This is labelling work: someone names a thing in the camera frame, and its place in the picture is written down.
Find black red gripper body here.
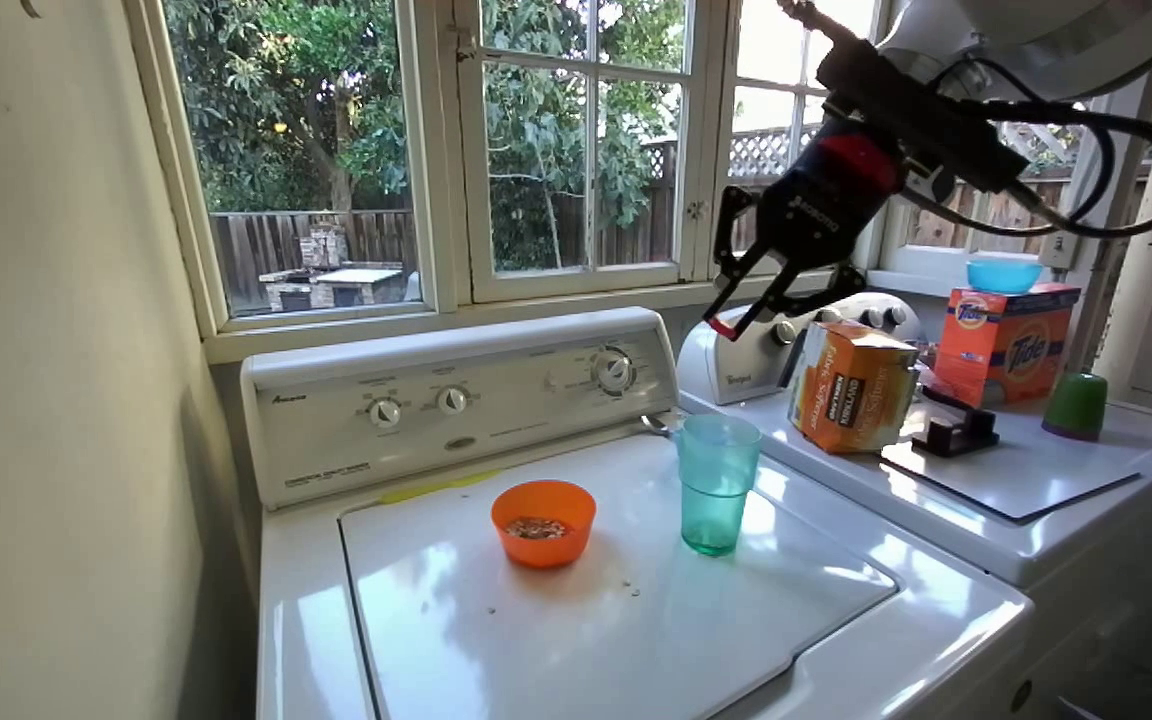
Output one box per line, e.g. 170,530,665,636
752,114,909,270

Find orange plastic bowl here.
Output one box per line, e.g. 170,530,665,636
488,477,602,575

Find teal translucent plastic cup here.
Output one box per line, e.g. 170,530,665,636
674,412,770,560

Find green plastic cup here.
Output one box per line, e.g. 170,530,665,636
1042,372,1116,443

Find food bits in bowl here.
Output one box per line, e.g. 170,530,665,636
509,515,576,546

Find orange Kirkland cardboard box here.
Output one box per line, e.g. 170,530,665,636
793,316,925,460

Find large washer timer dial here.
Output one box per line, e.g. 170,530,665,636
593,349,640,401

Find blue plastic tub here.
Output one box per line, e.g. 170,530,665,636
963,247,1049,298

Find small black box object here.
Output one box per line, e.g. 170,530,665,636
913,390,1004,460

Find orange Tide detergent box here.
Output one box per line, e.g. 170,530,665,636
932,280,1085,414

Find white dryer top door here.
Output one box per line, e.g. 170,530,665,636
875,395,1149,529

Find outdoor picnic table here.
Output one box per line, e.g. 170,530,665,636
257,225,425,316

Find white washer lid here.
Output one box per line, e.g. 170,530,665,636
337,430,903,720

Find wooden garden fence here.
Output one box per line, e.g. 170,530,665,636
209,125,874,304

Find green garden trees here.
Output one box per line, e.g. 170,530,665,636
170,0,692,270

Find white washing machine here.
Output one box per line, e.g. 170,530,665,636
238,304,1042,720

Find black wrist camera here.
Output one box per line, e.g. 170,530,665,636
811,37,1037,191

